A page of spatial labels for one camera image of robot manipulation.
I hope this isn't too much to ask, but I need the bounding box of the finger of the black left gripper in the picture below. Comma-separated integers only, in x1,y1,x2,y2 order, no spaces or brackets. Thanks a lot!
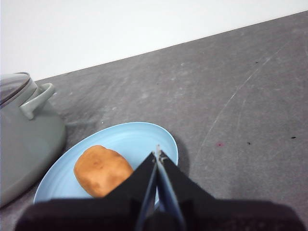
15,151,157,231

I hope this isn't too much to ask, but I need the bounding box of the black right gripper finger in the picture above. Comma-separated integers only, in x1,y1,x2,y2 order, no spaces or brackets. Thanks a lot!
157,149,302,231

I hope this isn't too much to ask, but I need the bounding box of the brown potato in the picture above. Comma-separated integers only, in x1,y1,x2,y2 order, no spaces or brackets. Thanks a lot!
73,145,134,199

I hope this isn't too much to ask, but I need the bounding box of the blue round plate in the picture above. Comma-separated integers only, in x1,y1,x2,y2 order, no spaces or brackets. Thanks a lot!
33,121,180,210

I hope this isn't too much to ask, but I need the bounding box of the pale green electric steamer pot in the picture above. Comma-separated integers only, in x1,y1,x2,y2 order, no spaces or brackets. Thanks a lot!
0,72,66,208

